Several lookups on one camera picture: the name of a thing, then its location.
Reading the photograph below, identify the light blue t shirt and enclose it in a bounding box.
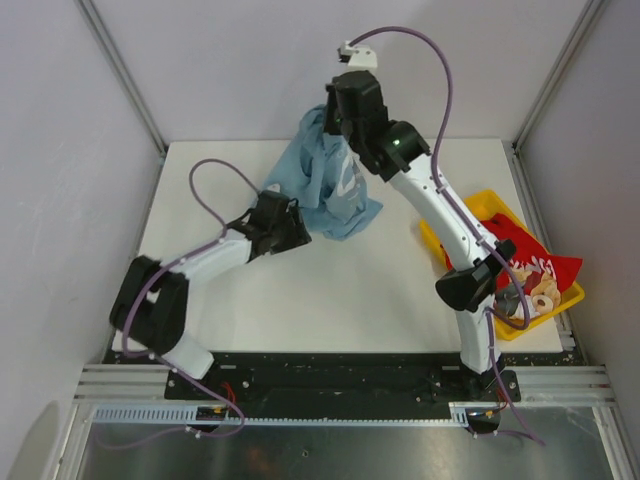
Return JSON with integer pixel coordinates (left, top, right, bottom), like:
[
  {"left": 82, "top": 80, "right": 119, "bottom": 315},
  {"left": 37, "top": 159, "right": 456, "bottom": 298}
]
[{"left": 263, "top": 104, "right": 383, "bottom": 241}]

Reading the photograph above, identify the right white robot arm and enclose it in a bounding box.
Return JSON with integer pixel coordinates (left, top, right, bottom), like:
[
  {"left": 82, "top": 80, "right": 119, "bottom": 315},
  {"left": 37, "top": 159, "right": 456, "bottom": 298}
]
[{"left": 324, "top": 70, "right": 515, "bottom": 401}]

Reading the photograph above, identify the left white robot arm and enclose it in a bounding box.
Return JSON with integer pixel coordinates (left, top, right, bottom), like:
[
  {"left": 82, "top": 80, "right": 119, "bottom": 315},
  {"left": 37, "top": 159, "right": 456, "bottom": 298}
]
[{"left": 109, "top": 190, "right": 311, "bottom": 400}]

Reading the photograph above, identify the yellow plastic bin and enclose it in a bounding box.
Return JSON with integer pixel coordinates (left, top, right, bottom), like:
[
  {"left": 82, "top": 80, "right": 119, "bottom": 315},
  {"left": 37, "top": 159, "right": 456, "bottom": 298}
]
[{"left": 418, "top": 188, "right": 587, "bottom": 342}]

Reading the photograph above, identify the red printed t shirt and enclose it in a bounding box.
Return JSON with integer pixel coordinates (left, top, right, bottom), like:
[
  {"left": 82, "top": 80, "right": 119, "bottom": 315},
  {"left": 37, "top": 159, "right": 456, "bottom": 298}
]
[{"left": 436, "top": 213, "right": 583, "bottom": 330}]

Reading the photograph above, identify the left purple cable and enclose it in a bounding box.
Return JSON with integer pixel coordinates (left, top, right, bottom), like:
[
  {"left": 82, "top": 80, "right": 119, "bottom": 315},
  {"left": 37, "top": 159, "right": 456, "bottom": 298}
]
[{"left": 94, "top": 158, "right": 264, "bottom": 449}]

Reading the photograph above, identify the purple cable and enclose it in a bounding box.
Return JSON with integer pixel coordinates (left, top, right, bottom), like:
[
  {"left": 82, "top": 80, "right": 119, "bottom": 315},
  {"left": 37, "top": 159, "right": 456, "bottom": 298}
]
[
  {"left": 349, "top": 27, "right": 547, "bottom": 446},
  {"left": 94, "top": 158, "right": 264, "bottom": 449}
]

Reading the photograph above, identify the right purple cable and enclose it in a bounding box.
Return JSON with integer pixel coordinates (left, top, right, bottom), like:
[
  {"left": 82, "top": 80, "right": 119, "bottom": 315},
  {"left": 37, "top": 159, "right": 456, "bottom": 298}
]
[{"left": 349, "top": 27, "right": 547, "bottom": 446}]

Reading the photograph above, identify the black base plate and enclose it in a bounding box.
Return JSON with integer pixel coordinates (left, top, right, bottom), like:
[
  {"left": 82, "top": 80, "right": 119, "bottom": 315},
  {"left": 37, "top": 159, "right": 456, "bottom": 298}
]
[{"left": 164, "top": 352, "right": 521, "bottom": 419}]

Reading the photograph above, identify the right aluminium corner post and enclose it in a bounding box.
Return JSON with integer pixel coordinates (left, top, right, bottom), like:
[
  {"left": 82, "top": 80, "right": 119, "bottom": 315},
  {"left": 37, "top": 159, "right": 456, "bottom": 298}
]
[{"left": 510, "top": 0, "right": 612, "bottom": 153}]

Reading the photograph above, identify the aluminium corner post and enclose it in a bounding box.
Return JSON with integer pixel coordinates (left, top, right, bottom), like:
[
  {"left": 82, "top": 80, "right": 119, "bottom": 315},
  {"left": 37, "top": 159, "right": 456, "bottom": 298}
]
[
  {"left": 510, "top": 0, "right": 612, "bottom": 153},
  {"left": 74, "top": 0, "right": 169, "bottom": 153}
]

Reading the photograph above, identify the grey slotted cable duct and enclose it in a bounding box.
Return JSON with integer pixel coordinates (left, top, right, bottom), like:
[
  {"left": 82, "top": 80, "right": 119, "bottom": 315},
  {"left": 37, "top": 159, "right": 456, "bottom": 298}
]
[{"left": 94, "top": 404, "right": 500, "bottom": 427}]

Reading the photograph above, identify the left aluminium corner post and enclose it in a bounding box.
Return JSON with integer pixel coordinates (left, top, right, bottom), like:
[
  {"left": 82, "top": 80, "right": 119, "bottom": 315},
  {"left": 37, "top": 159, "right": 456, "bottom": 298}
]
[{"left": 74, "top": 0, "right": 169, "bottom": 153}]

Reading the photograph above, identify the aluminium frame rail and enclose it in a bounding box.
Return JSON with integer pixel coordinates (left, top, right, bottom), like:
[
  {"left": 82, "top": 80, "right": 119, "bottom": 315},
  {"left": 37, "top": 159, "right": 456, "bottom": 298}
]
[{"left": 73, "top": 364, "right": 614, "bottom": 406}]

